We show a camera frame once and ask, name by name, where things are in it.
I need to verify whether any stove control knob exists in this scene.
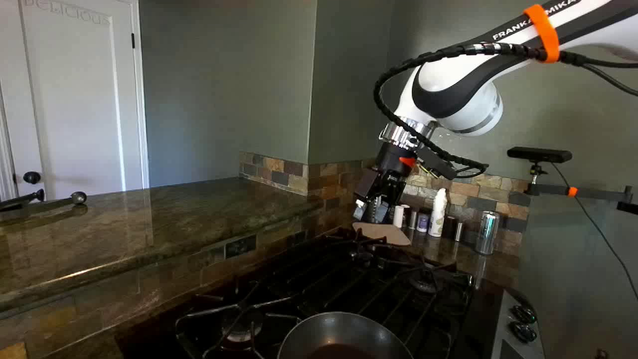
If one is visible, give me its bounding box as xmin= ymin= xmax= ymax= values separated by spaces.
xmin=509 ymin=322 xmax=537 ymax=344
xmin=511 ymin=306 xmax=537 ymax=324

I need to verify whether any dark frying pan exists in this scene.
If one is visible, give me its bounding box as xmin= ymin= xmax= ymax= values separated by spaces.
xmin=277 ymin=312 xmax=413 ymax=359

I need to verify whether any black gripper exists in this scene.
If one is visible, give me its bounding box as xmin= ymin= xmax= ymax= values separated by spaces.
xmin=355 ymin=124 xmax=455 ymax=204

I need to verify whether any white door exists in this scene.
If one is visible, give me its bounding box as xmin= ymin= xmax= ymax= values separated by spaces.
xmin=0 ymin=0 xmax=150 ymax=200

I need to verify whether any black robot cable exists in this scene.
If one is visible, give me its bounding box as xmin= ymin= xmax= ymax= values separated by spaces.
xmin=371 ymin=41 xmax=638 ymax=180

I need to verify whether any white small shaker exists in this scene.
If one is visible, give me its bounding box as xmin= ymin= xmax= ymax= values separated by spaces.
xmin=393 ymin=204 xmax=407 ymax=230

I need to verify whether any black door knob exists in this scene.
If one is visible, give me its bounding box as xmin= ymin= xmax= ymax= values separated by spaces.
xmin=22 ymin=172 xmax=42 ymax=186

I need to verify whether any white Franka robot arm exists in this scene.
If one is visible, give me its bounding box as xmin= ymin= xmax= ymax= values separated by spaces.
xmin=355 ymin=0 xmax=638 ymax=204

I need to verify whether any dark small jar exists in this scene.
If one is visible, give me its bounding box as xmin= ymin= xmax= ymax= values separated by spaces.
xmin=443 ymin=218 xmax=465 ymax=242

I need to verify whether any white squeeze bottle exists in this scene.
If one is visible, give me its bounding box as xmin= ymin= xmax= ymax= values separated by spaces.
xmin=429 ymin=188 xmax=447 ymax=238

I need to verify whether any black bar with ball end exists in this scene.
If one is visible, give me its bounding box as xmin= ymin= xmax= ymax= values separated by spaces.
xmin=0 ymin=190 xmax=88 ymax=212

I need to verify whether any stove control knob lower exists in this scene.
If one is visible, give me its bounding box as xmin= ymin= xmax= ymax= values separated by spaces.
xmin=509 ymin=322 xmax=537 ymax=344

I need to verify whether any black gas stove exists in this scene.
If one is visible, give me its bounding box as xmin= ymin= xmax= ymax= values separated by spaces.
xmin=116 ymin=232 xmax=544 ymax=359

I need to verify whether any steel utensil holder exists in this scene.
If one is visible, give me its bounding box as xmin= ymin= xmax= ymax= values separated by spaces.
xmin=353 ymin=198 xmax=389 ymax=224

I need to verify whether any orange strap on arm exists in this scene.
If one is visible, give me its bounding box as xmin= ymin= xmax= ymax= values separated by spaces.
xmin=523 ymin=3 xmax=562 ymax=67

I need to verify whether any black camera on stand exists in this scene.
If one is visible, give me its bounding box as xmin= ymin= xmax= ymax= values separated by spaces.
xmin=507 ymin=146 xmax=638 ymax=214

